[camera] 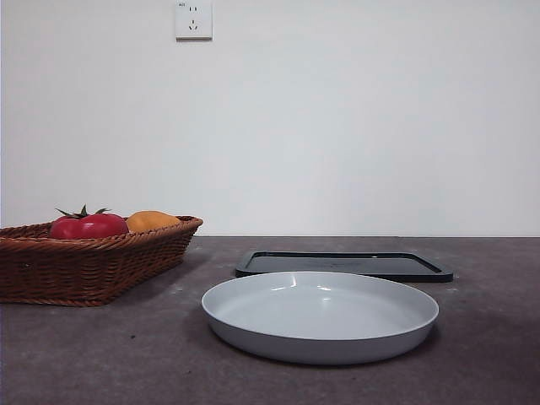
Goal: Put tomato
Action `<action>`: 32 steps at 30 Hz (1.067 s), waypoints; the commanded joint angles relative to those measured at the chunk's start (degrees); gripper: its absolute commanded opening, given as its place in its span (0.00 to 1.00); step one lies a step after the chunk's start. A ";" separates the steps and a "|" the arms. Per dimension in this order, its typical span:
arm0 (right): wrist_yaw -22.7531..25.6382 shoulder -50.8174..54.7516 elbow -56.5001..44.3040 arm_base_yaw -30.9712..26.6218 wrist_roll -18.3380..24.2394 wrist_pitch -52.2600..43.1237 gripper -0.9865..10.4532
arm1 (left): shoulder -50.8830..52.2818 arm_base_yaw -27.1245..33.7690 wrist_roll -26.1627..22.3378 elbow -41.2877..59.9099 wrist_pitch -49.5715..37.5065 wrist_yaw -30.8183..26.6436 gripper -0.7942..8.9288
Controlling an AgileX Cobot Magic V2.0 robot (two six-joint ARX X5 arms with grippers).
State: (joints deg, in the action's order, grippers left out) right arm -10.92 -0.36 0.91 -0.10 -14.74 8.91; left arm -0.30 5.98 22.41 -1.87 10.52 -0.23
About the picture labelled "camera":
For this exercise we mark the red tomato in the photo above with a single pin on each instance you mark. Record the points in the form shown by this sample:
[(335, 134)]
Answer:
[(88, 228)]

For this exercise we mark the white round plate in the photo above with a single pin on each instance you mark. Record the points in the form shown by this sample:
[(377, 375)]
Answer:
[(320, 312)]

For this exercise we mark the dark rectangular tray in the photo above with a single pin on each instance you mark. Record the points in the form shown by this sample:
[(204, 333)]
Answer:
[(401, 266)]

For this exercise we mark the brown wicker basket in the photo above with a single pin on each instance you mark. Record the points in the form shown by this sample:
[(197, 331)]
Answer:
[(84, 270)]

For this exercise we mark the white wall socket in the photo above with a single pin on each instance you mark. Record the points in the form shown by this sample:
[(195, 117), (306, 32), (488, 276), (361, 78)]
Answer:
[(194, 21)]

